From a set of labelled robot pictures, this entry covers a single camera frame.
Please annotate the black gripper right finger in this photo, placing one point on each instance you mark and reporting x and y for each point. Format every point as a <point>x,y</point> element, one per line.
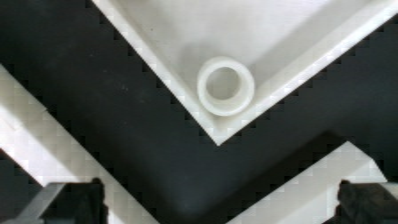
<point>367,203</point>

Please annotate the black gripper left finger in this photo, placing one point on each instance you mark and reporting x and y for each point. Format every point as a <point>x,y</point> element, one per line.
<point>67,204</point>

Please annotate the white square tabletop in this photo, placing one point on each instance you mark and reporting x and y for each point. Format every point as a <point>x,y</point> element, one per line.
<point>237,49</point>

